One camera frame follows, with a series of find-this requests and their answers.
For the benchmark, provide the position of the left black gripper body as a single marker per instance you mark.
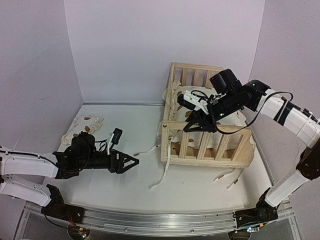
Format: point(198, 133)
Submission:
point(110, 166)

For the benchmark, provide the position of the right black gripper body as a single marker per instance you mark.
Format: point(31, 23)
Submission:
point(227, 105)

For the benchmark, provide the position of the wooden pet bed frame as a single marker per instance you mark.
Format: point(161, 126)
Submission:
point(201, 149)

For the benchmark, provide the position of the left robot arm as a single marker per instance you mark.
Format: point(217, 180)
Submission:
point(81, 155)

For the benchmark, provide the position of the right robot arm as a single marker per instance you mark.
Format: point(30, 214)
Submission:
point(301, 122)

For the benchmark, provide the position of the small bear print pillow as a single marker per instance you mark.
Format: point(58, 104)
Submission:
point(84, 123)

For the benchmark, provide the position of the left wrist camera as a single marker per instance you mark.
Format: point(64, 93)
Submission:
point(114, 139)

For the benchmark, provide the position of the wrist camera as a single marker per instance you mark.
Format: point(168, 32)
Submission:
point(194, 100)
point(114, 139)

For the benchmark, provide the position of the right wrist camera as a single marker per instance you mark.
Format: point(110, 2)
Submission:
point(194, 100)

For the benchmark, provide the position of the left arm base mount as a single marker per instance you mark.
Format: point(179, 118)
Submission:
point(58, 209)

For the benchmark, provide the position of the aluminium front rail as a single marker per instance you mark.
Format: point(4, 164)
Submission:
point(161, 224)

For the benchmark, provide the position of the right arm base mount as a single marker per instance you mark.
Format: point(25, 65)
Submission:
point(262, 213)

